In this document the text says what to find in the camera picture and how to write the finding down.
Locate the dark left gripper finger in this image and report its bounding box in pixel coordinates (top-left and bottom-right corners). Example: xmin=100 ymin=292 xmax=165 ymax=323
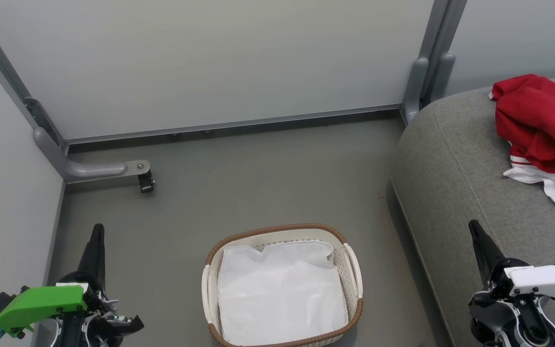
xmin=77 ymin=223 xmax=106 ymax=291
xmin=111 ymin=315 xmax=145 ymax=336

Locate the cream laundry basket brown rim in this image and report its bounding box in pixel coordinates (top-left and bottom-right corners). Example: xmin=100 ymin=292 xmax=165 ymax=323
xmin=201 ymin=223 xmax=364 ymax=347

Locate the grey partition post with feet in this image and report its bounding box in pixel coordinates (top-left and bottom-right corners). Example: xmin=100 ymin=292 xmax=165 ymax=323
xmin=400 ymin=0 xmax=469 ymax=127

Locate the black caster wheel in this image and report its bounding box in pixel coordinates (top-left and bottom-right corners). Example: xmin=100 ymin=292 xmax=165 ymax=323
xmin=137 ymin=171 xmax=156 ymax=194

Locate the grey partition base rail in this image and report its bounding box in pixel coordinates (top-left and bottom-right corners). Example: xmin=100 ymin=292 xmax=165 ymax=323
xmin=65 ymin=103 xmax=403 ymax=146

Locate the grey fabric sofa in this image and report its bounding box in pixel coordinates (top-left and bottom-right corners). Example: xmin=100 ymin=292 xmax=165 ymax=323
xmin=391 ymin=75 xmax=555 ymax=347

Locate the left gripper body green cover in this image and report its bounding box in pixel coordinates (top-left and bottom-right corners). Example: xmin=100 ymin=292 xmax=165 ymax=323
xmin=0 ymin=272 xmax=117 ymax=347

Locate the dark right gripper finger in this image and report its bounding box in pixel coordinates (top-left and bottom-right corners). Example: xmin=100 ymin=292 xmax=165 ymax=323
xmin=468 ymin=220 xmax=505 ymax=286

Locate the grey partition post with foot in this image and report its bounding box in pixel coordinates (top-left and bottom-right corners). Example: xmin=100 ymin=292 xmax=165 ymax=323
xmin=0 ymin=0 xmax=152 ymax=185

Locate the red shirt with white label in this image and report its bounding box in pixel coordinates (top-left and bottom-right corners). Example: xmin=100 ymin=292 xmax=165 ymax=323
xmin=489 ymin=74 xmax=555 ymax=174

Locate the white cloth basket liner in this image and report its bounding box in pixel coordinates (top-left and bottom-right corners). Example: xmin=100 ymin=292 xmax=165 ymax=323
xmin=217 ymin=240 xmax=349 ymax=346

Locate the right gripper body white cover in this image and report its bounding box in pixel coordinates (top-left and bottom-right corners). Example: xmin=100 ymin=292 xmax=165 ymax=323
xmin=469 ymin=259 xmax=555 ymax=347

